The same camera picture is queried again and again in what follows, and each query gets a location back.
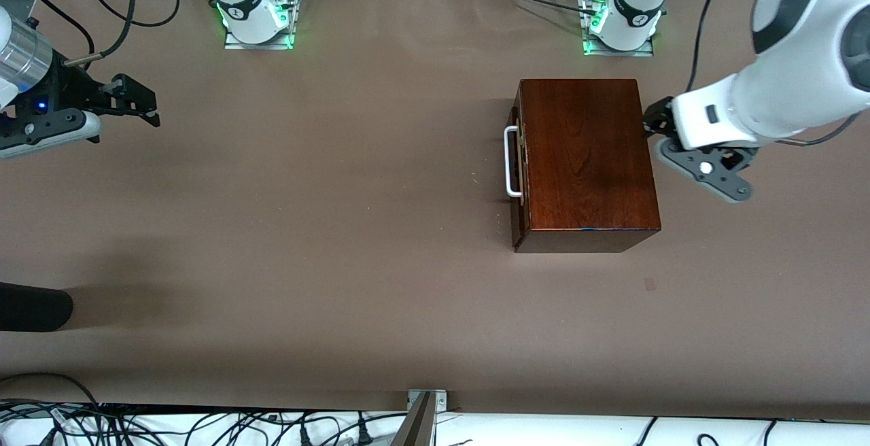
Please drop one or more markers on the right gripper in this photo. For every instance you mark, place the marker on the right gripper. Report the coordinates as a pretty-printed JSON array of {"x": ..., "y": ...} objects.
[{"x": 70, "y": 88}]

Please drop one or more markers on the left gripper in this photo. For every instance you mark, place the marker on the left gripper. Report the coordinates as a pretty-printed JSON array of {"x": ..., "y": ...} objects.
[{"x": 657, "y": 119}]

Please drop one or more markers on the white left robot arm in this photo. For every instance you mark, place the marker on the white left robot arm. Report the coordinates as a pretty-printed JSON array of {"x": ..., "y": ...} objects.
[{"x": 802, "y": 58}]

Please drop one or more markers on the dark wooden cabinet box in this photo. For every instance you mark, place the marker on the dark wooden cabinet box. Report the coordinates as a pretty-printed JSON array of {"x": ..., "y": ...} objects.
[{"x": 591, "y": 153}]

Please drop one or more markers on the small brown tape patch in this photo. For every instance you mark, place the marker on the small brown tape patch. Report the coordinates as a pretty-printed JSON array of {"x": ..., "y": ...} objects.
[{"x": 650, "y": 284}]

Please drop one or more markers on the black cylindrical object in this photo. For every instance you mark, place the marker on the black cylindrical object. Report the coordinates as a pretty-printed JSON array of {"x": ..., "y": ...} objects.
[{"x": 30, "y": 306}]

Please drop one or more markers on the brown table cover sheet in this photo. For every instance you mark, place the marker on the brown table cover sheet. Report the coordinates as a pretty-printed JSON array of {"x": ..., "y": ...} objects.
[{"x": 408, "y": 296}]

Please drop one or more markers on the black power plug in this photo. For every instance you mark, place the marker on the black power plug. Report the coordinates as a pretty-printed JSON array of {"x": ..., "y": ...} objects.
[
  {"x": 363, "y": 434},
  {"x": 305, "y": 436}
]

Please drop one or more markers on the dark metal beam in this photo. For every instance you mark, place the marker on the dark metal beam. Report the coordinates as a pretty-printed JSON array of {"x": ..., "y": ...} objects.
[{"x": 416, "y": 429}]

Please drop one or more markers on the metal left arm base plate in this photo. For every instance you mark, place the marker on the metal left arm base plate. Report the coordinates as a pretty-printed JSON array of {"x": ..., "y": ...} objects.
[{"x": 618, "y": 52}]

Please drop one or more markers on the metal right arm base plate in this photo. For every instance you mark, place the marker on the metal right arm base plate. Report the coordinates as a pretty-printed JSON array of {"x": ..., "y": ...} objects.
[{"x": 262, "y": 43}]

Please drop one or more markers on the small metal bracket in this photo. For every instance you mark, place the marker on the small metal bracket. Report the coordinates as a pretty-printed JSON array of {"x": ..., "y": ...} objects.
[{"x": 440, "y": 400}]

